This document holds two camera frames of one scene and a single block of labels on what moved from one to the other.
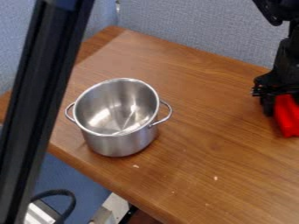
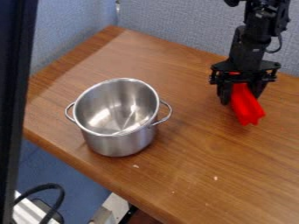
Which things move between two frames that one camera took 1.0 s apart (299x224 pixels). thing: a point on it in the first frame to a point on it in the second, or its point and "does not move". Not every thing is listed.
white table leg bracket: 113,210 does not move
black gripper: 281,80 to 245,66
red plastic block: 287,115 to 245,104
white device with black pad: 41,213 does not move
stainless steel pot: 116,110 does not move
